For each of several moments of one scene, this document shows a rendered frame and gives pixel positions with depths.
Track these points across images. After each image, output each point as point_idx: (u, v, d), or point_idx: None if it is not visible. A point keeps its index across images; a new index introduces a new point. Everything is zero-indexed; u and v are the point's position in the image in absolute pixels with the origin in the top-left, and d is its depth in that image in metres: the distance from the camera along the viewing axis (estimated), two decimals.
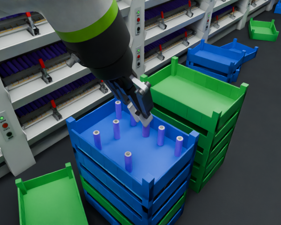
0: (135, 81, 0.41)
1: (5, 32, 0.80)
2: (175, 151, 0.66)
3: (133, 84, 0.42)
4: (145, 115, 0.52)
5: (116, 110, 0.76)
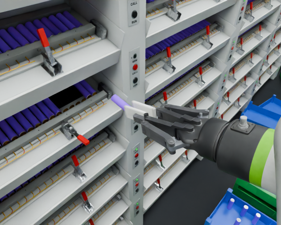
0: (182, 145, 0.44)
1: (146, 145, 1.10)
2: None
3: (181, 141, 0.44)
4: (138, 118, 0.52)
5: (230, 204, 1.06)
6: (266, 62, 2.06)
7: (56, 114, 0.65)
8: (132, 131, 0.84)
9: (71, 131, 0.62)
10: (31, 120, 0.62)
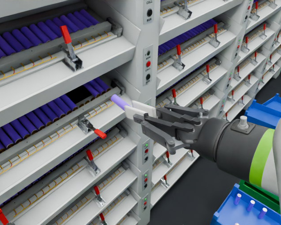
0: (183, 145, 0.44)
1: (154, 141, 1.12)
2: None
3: (181, 141, 0.44)
4: (138, 118, 0.52)
5: (237, 199, 1.09)
6: (270, 61, 2.08)
7: (73, 109, 0.67)
8: None
9: (87, 126, 0.64)
10: (49, 115, 0.64)
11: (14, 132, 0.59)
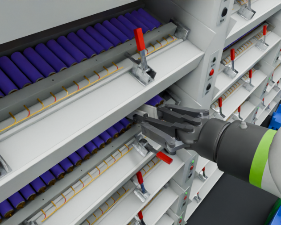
0: None
1: None
2: None
3: None
4: None
5: None
6: None
7: (127, 127, 0.57)
8: None
9: (147, 147, 0.54)
10: (101, 135, 0.54)
11: (65, 157, 0.48)
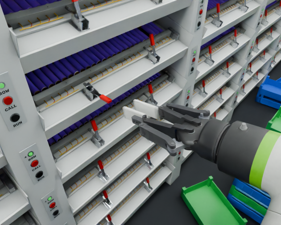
0: None
1: None
2: (134, 32, 0.86)
3: None
4: None
5: None
6: None
7: None
8: (189, 72, 1.01)
9: (153, 53, 0.81)
10: (122, 45, 0.80)
11: (100, 53, 0.75)
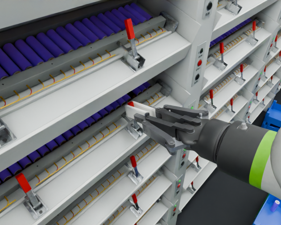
0: (208, 121, 0.49)
1: None
2: None
3: None
4: None
5: (274, 206, 1.03)
6: None
7: (116, 108, 0.62)
8: None
9: (134, 125, 0.59)
10: (92, 114, 0.59)
11: None
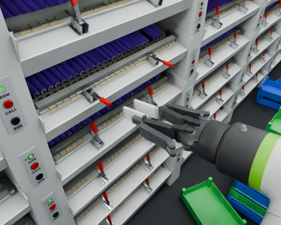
0: None
1: None
2: (134, 35, 0.86)
3: None
4: None
5: None
6: None
7: (142, 48, 0.84)
8: (188, 74, 1.02)
9: (156, 59, 0.81)
10: (122, 47, 0.81)
11: (100, 56, 0.76)
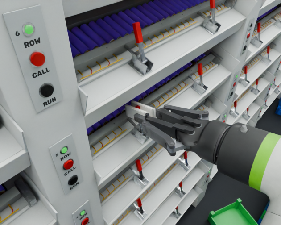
0: (208, 122, 0.49)
1: None
2: None
3: None
4: None
5: None
6: None
7: (183, 71, 0.76)
8: (228, 97, 0.94)
9: (200, 83, 0.73)
10: None
11: None
